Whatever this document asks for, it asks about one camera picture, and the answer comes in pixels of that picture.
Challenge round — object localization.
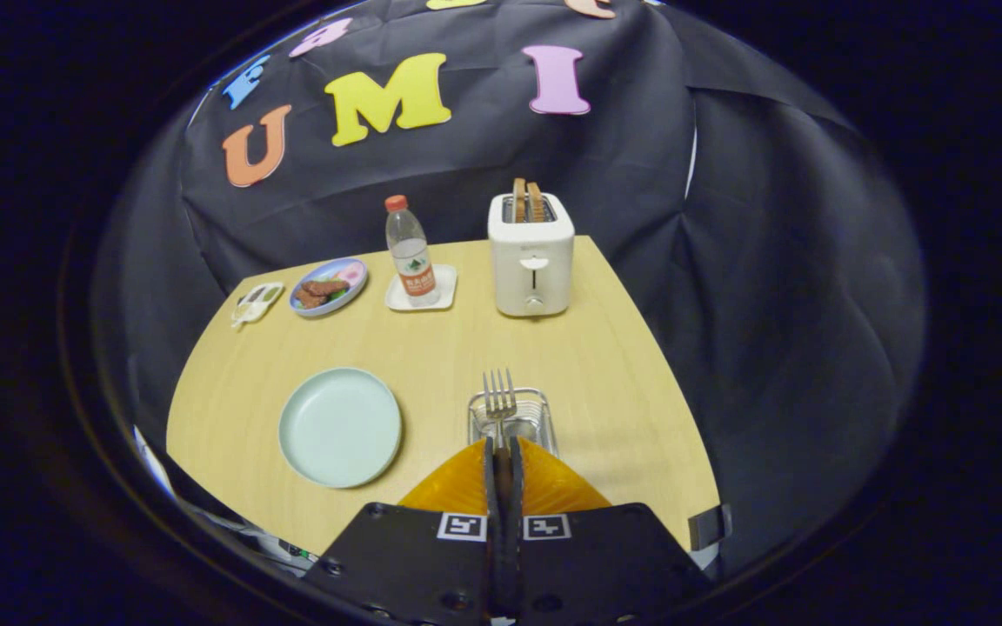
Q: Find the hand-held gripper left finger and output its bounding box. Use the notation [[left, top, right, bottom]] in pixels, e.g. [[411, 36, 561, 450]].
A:
[[303, 436, 502, 623]]

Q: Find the clear water bottle red cap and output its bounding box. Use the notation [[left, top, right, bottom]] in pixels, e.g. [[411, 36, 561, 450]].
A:
[[384, 195, 439, 307]]

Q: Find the grey table edge bracket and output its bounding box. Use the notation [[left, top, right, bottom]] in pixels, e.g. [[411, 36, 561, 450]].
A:
[[688, 504, 733, 551]]

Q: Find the white toaster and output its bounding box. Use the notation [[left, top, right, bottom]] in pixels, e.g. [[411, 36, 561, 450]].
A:
[[488, 193, 576, 318]]

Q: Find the white square coaster tray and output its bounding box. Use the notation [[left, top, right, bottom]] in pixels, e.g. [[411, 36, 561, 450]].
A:
[[384, 264, 458, 312]]

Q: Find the light green plate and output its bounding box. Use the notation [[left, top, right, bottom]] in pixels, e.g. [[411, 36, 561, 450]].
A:
[[278, 367, 403, 489]]

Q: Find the white box with cables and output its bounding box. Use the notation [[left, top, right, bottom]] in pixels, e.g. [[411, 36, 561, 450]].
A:
[[244, 522, 319, 575]]

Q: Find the fork with wooden handle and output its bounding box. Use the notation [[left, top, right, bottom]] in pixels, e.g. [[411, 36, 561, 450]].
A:
[[482, 368, 519, 462]]

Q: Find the white divided sauce dish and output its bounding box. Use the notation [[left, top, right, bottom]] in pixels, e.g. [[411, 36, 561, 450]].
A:
[[231, 282, 285, 330]]

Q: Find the metal wire drain basket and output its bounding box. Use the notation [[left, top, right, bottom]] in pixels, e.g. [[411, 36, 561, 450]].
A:
[[467, 387, 559, 457]]

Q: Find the blue plate with food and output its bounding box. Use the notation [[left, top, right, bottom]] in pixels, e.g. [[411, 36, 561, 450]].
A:
[[289, 257, 369, 317]]

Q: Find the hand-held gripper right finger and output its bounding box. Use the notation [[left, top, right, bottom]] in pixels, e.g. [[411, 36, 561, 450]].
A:
[[505, 436, 715, 623]]

